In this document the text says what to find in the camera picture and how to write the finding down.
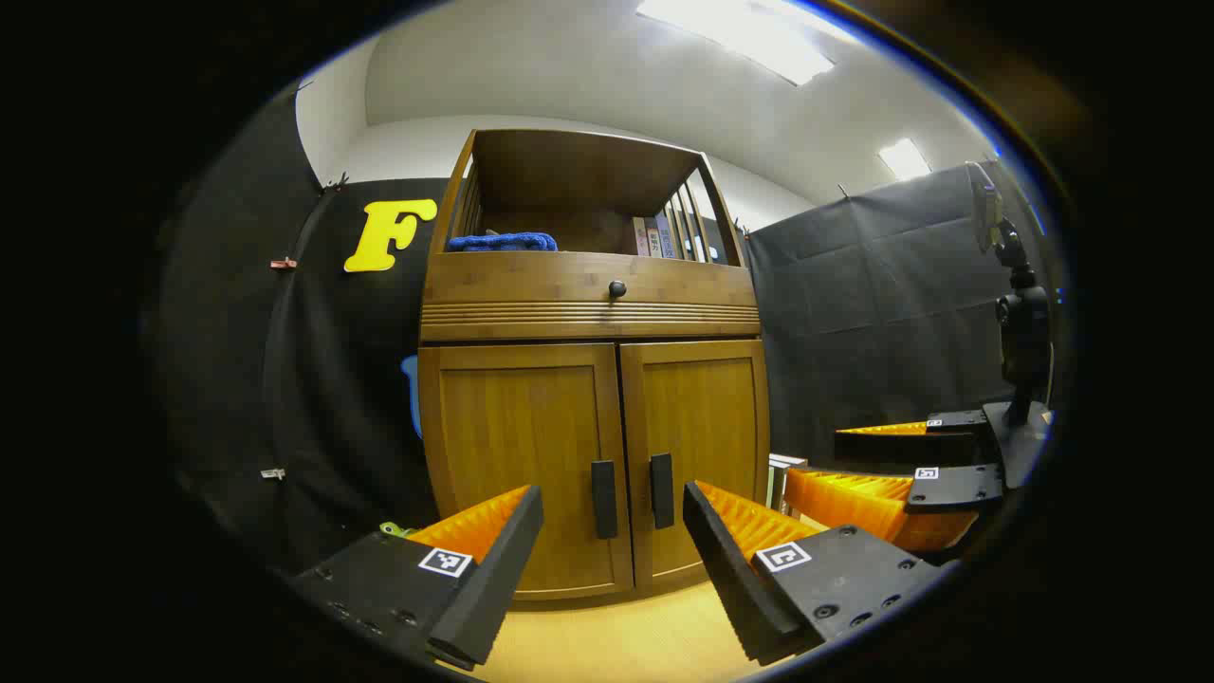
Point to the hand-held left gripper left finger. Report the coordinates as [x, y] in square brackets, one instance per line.
[493, 579]

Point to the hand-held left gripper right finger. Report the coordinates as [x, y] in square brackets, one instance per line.
[730, 579]

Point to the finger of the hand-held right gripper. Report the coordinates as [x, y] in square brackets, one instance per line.
[953, 489]
[901, 448]

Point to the wooden shoe cabinet door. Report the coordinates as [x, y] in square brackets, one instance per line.
[517, 446]
[711, 417]

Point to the wooden shoe cabinet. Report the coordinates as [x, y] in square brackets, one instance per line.
[531, 323]

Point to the green frog plush toy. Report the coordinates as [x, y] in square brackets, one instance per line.
[396, 529]

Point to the small white box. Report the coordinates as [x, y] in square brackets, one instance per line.
[785, 479]

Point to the small ceiling light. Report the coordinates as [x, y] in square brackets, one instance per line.
[904, 158]

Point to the black backdrop cloth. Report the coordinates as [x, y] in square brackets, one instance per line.
[341, 379]

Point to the wooden drawer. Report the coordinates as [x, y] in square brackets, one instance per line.
[512, 278]

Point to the dark book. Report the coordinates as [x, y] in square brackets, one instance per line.
[653, 239]

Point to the pink book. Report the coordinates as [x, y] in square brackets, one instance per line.
[640, 237]

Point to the blue folded cloth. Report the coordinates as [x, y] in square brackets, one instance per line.
[503, 243]

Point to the large ceiling light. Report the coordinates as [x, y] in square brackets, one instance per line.
[749, 38]

